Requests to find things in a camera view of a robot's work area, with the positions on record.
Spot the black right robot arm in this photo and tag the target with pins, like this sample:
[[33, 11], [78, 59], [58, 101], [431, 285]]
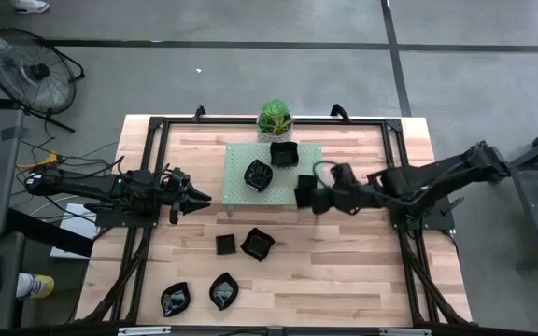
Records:
[[437, 179]]

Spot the black leaf-shaped mini plate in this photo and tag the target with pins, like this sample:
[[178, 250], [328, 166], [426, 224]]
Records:
[[175, 299], [223, 291]]

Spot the white and yellow bottle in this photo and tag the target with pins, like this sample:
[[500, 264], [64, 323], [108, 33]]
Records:
[[35, 285]]

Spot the succulent in white patterned pot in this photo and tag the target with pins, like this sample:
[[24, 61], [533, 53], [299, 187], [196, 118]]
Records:
[[274, 119]]

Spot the person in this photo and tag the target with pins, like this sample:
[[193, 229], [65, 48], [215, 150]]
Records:
[[31, 5]]

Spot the white flat panel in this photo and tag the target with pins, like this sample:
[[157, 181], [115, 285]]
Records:
[[77, 233]]

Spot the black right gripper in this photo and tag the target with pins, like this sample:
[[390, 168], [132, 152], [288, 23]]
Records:
[[344, 196]]

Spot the black curved frame hook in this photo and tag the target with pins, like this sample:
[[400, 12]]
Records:
[[199, 112], [339, 111]]

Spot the black small square mini plate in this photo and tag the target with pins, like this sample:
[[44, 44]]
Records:
[[301, 186], [225, 244]]

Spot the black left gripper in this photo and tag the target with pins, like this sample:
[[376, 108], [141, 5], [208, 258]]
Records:
[[175, 186]]

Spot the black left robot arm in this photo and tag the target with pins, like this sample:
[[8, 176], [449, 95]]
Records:
[[77, 184]]

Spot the neighbouring workstation frame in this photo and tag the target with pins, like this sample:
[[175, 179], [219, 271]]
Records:
[[537, 200]]

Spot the black desk foot bar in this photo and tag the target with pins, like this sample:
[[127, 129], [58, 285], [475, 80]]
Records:
[[49, 235]]

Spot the black floor fan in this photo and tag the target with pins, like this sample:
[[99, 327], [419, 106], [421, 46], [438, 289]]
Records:
[[31, 72]]

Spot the silver metal bracket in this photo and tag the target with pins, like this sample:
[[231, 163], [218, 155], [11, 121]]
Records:
[[143, 331], [404, 331]]

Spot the black deep square mini bowl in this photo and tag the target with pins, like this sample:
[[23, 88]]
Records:
[[284, 154]]

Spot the green perforated metal shelf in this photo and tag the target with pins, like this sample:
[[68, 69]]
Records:
[[250, 196]]

